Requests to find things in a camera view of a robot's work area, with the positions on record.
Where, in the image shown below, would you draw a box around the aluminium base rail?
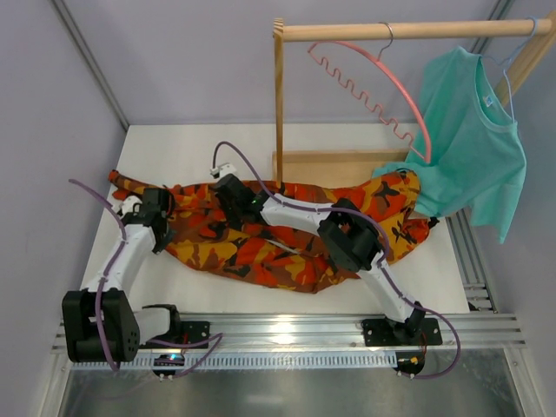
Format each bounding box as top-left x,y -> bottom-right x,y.
51,312 -> 526,351

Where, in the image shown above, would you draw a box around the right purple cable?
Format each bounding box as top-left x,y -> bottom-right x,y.
211,141 -> 462,380

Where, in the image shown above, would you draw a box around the light blue wire hanger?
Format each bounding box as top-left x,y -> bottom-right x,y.
480,17 -> 539,122

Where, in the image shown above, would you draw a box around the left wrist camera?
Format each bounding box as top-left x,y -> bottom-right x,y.
115,195 -> 142,217

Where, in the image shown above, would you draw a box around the wooden clothes rack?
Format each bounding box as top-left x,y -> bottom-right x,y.
271,17 -> 556,218

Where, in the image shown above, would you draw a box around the orange camouflage trousers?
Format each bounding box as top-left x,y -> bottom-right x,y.
106,169 -> 440,295

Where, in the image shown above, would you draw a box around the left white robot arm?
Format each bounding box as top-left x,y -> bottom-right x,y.
62,187 -> 180,370

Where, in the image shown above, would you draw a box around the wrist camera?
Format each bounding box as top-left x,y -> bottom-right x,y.
115,195 -> 142,217
210,162 -> 236,179

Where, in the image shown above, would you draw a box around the pink plastic hanger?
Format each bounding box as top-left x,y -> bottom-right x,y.
307,41 -> 434,164

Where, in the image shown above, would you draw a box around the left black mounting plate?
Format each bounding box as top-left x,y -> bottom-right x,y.
176,321 -> 210,349

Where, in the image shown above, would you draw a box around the black mounting plate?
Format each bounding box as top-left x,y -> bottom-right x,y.
361,317 -> 443,347
176,321 -> 210,349

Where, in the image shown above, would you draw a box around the teal t-shirt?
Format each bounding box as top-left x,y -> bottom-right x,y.
374,47 -> 526,242

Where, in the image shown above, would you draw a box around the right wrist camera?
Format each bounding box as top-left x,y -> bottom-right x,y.
210,162 -> 236,179

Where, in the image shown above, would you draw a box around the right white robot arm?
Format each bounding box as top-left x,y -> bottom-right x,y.
215,174 -> 426,345

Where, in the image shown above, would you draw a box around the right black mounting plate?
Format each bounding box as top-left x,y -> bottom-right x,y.
361,317 -> 443,347

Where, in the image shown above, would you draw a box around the slotted cable duct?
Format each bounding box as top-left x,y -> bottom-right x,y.
69,351 -> 399,370

